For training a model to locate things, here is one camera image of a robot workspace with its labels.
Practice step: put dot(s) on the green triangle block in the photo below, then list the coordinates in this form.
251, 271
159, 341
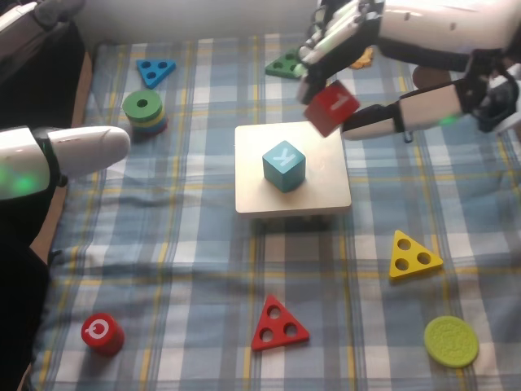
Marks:
277, 67

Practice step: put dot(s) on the blue plaid cloth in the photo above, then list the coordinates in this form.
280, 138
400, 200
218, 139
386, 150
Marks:
203, 285

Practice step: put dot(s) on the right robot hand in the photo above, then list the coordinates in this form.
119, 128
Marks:
439, 24

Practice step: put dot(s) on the small wooden table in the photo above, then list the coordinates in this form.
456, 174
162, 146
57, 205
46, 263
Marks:
325, 187

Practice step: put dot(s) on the red cylinder letter block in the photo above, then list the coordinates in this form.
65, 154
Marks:
106, 344

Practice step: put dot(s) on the teal letter cube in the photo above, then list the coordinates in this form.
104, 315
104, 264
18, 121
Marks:
285, 175

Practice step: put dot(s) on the yellow triangle block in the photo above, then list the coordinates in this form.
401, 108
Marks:
411, 254

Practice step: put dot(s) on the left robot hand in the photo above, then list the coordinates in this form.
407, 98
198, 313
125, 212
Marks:
85, 150

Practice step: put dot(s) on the tan flower cookie toy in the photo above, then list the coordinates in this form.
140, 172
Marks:
364, 61

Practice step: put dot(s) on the red number cube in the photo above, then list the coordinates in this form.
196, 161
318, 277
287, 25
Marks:
325, 114

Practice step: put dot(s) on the red triangle block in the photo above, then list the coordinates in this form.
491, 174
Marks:
278, 323

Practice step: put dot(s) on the brown round cookie toy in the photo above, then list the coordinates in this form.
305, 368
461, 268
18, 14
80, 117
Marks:
423, 77

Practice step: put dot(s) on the blue triangle block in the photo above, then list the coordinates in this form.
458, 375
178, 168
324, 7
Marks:
153, 70

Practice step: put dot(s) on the green sandwich cookie toy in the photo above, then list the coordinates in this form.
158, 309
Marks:
452, 342

